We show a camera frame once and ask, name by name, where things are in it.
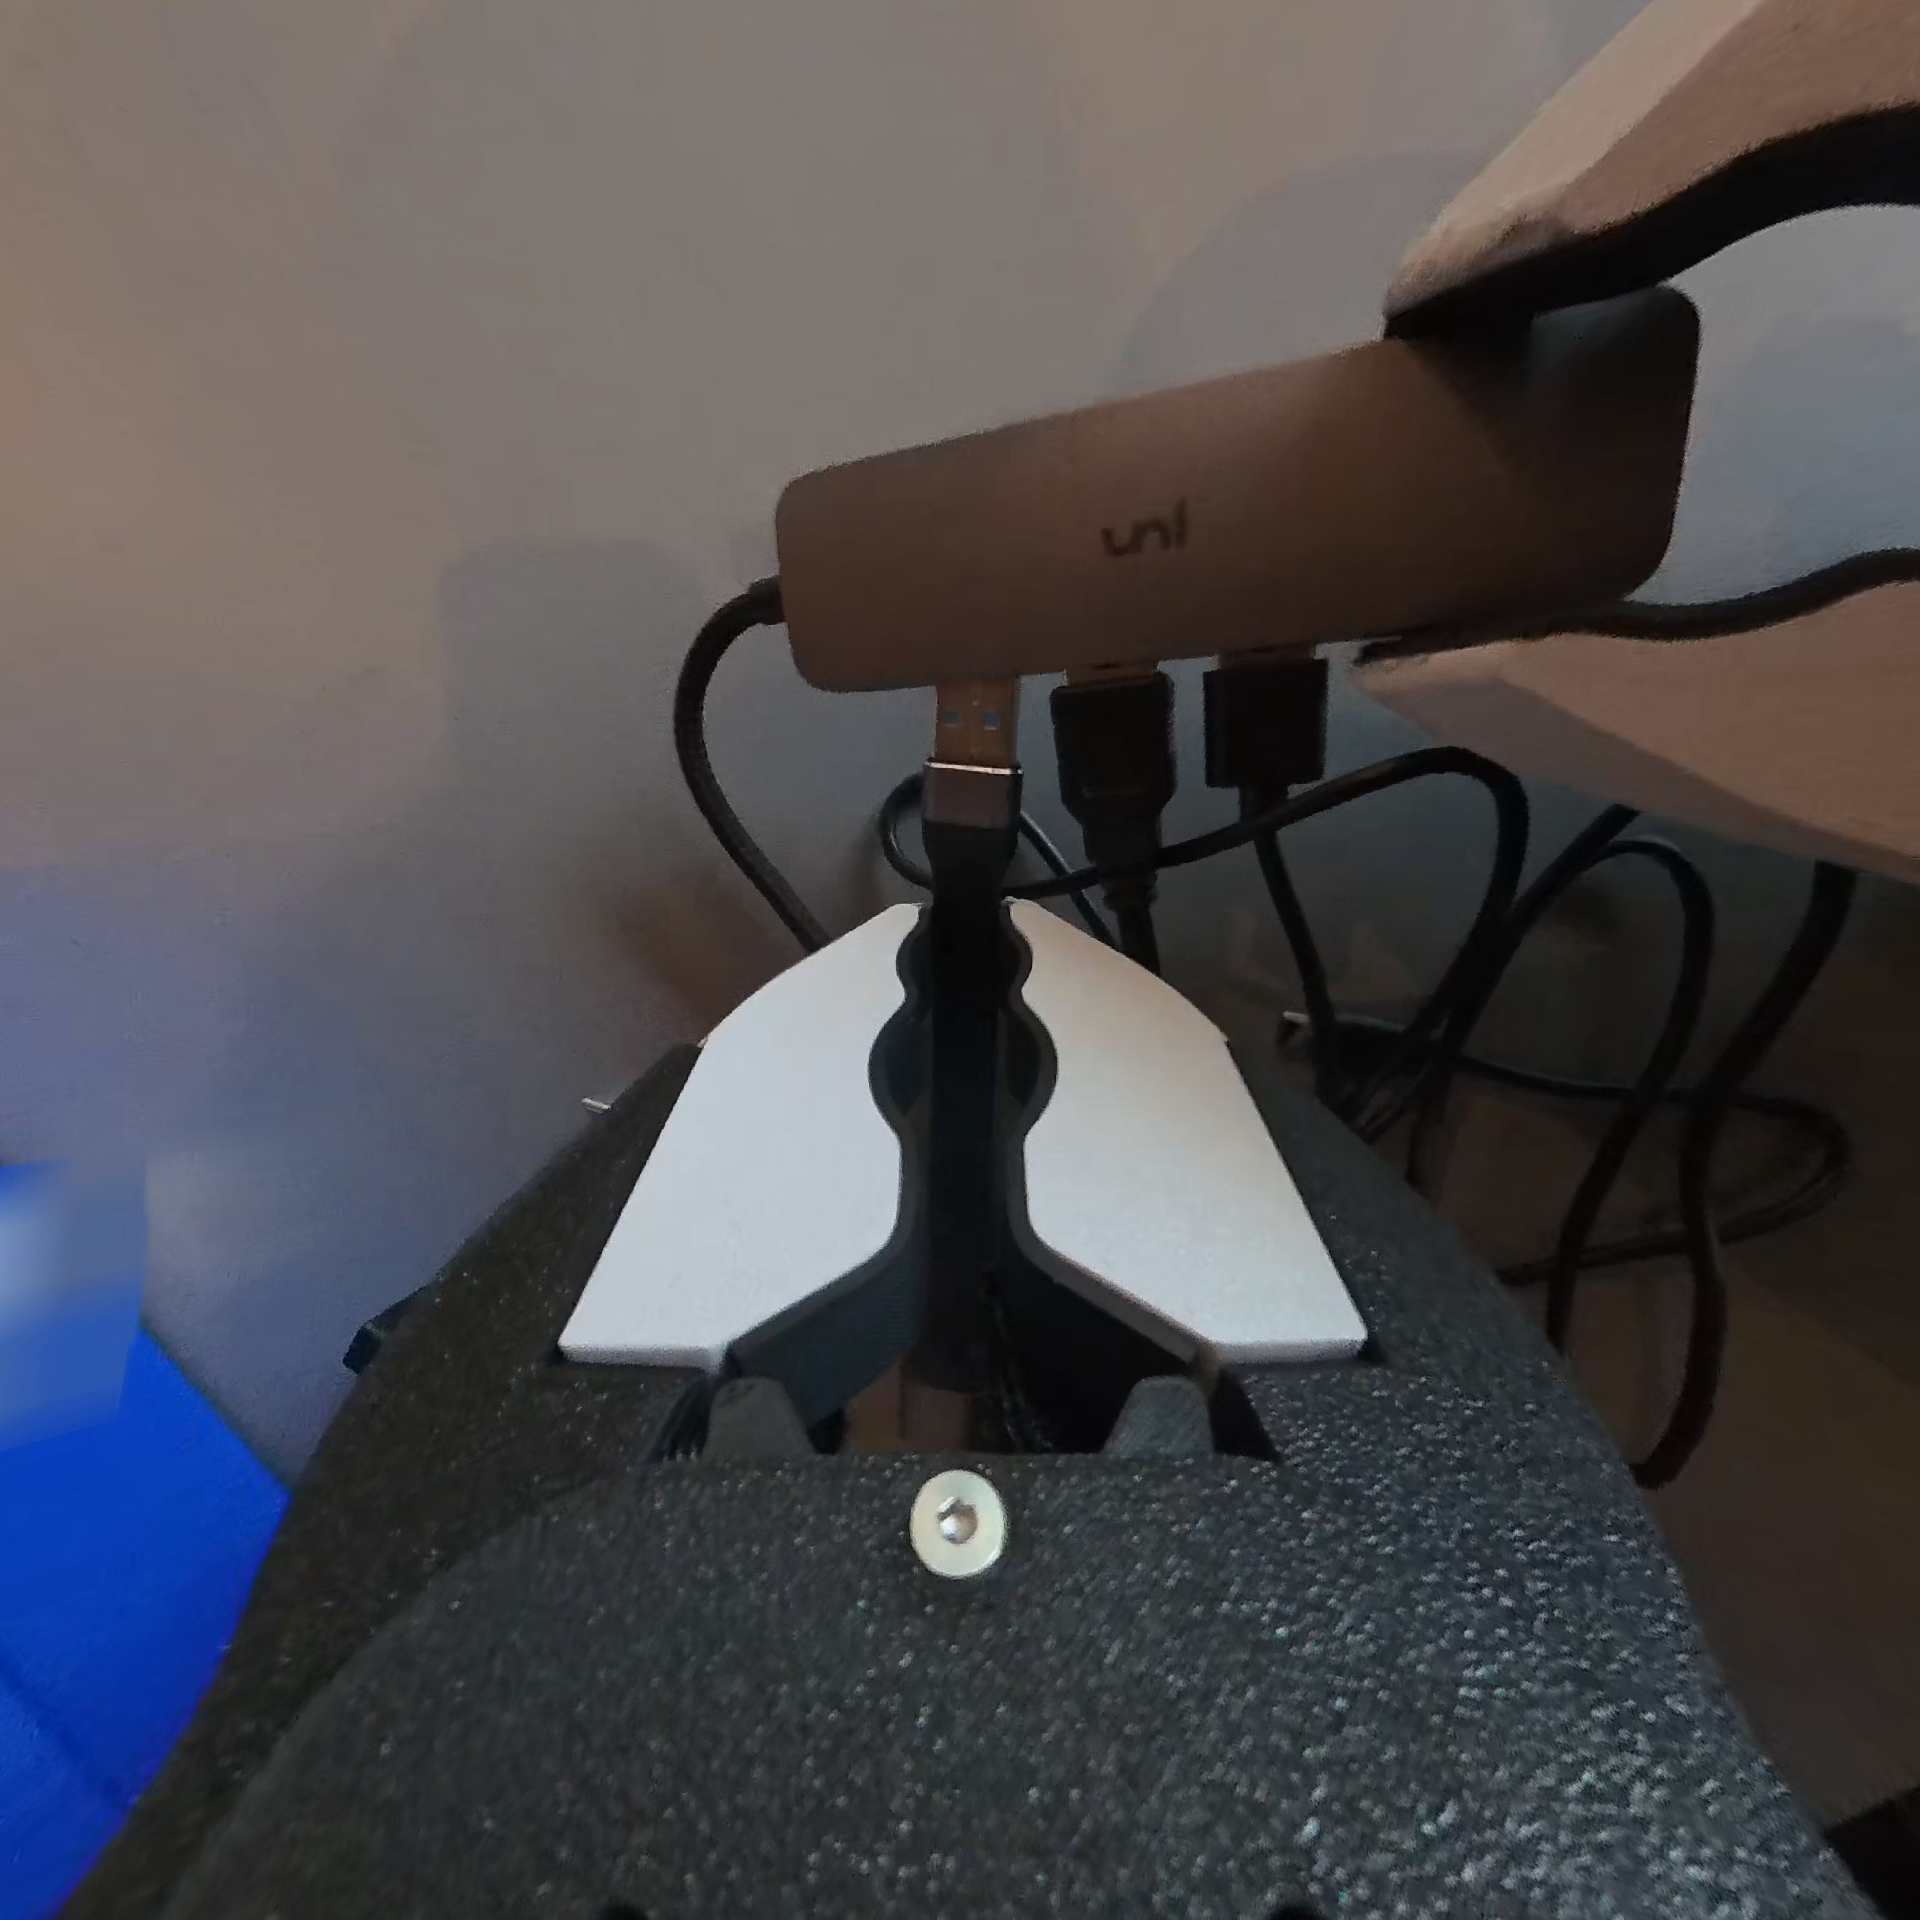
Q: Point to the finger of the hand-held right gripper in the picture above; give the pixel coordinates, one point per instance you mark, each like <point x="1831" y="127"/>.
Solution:
<point x="1740" y="121"/>
<point x="1740" y="706"/>

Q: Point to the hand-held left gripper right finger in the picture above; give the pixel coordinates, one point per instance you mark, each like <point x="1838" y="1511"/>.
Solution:
<point x="1188" y="1170"/>

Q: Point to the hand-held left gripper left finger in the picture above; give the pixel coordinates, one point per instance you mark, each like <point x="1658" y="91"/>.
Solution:
<point x="750" y="1170"/>

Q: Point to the grey slim usb hub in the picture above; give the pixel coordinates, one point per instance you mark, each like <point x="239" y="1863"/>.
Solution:
<point x="1200" y="511"/>

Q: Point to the blue plastic bin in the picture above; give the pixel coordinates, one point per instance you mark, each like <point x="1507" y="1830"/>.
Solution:
<point x="123" y="1622"/>

